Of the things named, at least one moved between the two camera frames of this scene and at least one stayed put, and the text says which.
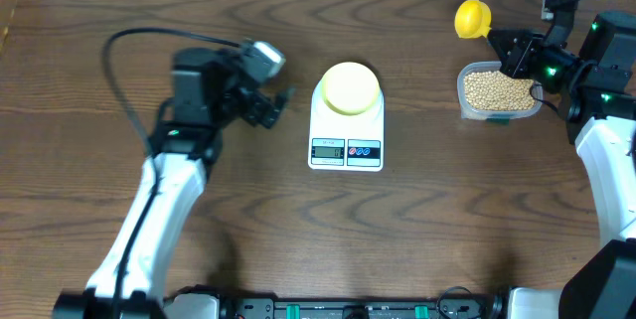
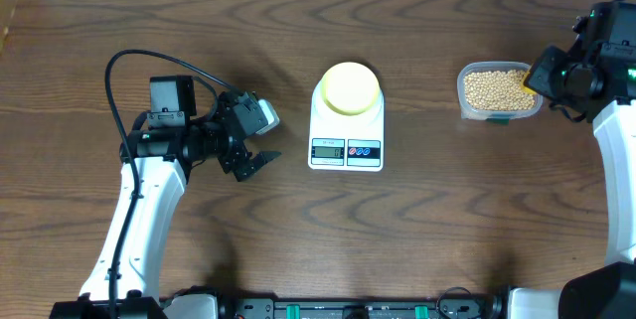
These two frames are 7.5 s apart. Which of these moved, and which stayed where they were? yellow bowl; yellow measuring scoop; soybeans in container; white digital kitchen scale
Moved: yellow measuring scoop
Stayed: yellow bowl; white digital kitchen scale; soybeans in container
